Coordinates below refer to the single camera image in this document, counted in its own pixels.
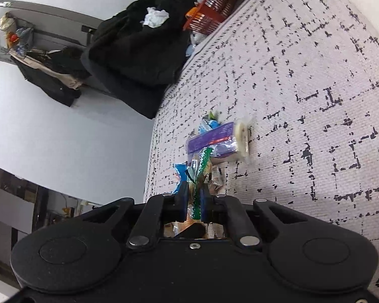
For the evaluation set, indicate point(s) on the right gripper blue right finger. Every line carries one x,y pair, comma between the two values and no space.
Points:
205,204

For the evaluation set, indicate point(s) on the grey door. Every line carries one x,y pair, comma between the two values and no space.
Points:
54,28

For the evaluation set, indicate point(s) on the white crumpled cloth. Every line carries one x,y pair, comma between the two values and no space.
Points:
155,18

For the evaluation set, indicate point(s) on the black jacket pile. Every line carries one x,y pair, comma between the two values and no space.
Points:
137,63

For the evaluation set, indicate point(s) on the white patterned bed cover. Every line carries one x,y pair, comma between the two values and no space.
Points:
304,76

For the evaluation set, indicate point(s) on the green white wafer snack packet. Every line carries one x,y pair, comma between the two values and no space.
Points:
196,177

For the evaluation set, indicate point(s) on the blue snack packet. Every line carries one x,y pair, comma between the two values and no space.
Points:
181,174

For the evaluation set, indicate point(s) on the red plastic basket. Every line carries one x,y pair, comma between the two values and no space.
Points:
206,17

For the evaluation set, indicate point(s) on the purple cracker snack pack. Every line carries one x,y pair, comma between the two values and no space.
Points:
228,142

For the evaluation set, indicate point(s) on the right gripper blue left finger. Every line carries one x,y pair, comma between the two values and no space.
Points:
181,202

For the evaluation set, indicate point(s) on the clothes hanging on door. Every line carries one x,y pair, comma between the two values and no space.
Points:
59,74

